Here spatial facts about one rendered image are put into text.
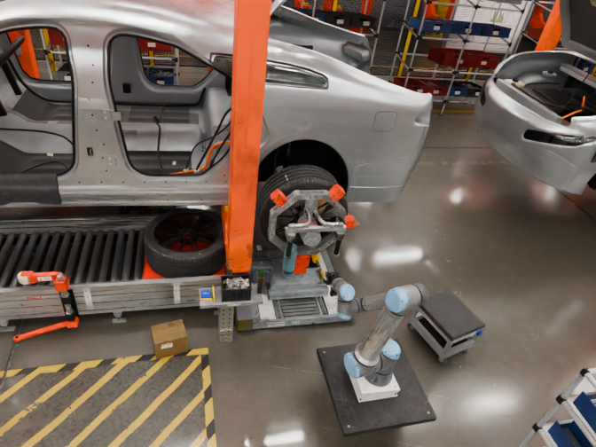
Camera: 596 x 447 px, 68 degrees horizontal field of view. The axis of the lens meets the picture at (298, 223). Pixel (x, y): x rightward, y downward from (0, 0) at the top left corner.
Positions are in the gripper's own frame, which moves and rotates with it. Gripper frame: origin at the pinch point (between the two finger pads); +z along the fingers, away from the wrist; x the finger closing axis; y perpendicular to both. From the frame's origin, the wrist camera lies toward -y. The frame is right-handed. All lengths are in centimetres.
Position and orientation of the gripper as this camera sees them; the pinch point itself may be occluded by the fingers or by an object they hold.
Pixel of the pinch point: (325, 277)
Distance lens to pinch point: 300.3
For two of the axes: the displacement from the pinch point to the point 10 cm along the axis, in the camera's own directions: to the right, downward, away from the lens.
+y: 0.0, -9.8, -2.2
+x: -9.5, 0.7, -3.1
